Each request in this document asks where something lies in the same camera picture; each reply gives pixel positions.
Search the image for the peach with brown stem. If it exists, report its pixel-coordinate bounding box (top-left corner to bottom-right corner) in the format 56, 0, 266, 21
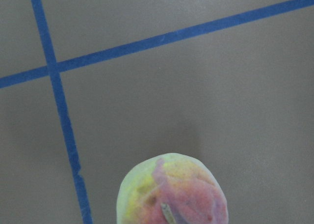
116, 153, 229, 224

